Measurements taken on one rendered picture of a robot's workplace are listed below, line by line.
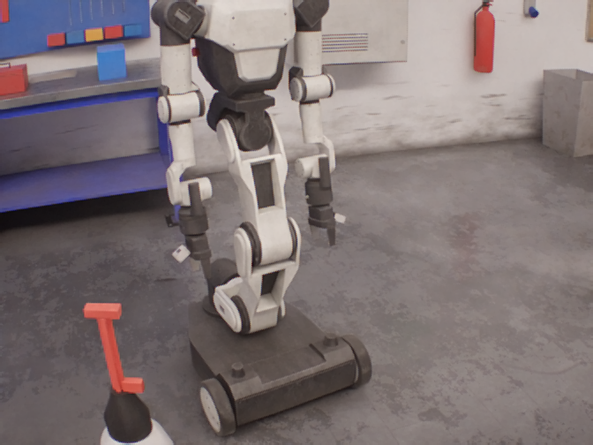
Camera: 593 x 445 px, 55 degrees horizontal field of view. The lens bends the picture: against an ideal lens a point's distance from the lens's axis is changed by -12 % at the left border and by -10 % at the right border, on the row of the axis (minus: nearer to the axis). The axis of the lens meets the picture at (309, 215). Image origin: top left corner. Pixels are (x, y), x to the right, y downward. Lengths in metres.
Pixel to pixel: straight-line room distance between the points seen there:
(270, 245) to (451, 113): 3.27
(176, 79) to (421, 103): 3.24
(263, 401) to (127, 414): 0.68
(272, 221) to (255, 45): 0.53
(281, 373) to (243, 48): 1.04
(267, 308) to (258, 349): 0.18
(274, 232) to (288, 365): 0.47
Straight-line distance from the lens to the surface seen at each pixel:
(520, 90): 5.36
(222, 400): 2.00
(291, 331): 2.31
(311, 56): 1.97
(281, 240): 1.92
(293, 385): 2.08
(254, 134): 1.89
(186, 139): 1.83
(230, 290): 2.27
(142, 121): 4.20
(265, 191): 1.94
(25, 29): 4.06
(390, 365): 2.43
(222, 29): 1.76
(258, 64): 1.82
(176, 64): 1.79
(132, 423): 1.50
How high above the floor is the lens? 1.48
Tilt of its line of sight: 24 degrees down
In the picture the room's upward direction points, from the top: straight up
